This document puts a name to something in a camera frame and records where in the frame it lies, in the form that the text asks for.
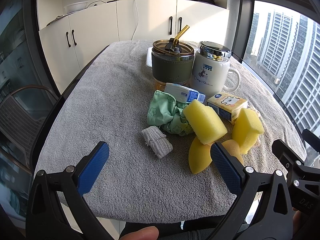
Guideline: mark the chrome mug lid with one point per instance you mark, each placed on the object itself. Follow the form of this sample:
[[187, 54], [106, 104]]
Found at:
[[214, 51]]

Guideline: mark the left hand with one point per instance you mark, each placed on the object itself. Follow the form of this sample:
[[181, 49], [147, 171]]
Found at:
[[148, 233]]

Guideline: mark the white bowl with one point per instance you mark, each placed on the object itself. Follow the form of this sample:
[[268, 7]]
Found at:
[[74, 7]]

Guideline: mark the tan round sponge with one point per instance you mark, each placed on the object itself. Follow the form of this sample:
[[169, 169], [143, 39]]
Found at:
[[233, 149]]

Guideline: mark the large yellow sponge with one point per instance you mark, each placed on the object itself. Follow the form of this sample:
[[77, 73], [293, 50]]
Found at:
[[205, 122]]

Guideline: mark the white ceramic mug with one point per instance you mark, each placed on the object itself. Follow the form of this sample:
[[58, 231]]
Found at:
[[209, 76]]

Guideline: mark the yellow bear tissue pack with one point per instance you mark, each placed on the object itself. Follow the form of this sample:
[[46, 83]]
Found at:
[[227, 105]]

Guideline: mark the orange yellow half-round sponge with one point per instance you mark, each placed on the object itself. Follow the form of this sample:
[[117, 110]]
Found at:
[[199, 156]]

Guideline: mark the green sleeved glass cup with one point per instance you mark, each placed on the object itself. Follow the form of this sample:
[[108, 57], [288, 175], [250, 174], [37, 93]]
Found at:
[[171, 64]]

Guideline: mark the amber glass straw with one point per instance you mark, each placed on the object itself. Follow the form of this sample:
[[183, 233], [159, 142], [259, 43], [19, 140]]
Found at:
[[179, 35]]

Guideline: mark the green flower cloth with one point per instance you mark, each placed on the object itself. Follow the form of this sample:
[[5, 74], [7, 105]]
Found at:
[[166, 113]]

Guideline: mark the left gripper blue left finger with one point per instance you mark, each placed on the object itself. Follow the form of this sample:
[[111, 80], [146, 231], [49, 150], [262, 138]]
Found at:
[[45, 216]]

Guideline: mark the white plastic tray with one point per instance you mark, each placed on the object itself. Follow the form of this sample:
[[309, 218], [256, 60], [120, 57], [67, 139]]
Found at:
[[149, 57]]

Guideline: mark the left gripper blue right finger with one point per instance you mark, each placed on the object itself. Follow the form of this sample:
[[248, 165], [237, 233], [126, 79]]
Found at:
[[262, 208]]

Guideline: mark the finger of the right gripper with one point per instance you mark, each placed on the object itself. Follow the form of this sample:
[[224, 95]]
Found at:
[[310, 138], [288, 158]]

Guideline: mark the black window frame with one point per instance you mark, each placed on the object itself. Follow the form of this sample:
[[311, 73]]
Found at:
[[309, 8]]

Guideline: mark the grey knitted cloth roll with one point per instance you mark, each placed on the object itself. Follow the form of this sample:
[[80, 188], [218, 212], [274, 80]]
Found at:
[[157, 141]]

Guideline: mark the blue tissue pack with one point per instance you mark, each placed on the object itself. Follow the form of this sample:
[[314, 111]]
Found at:
[[184, 94]]

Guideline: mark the white lower cabinet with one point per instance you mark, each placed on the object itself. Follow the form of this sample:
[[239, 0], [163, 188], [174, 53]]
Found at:
[[71, 42]]

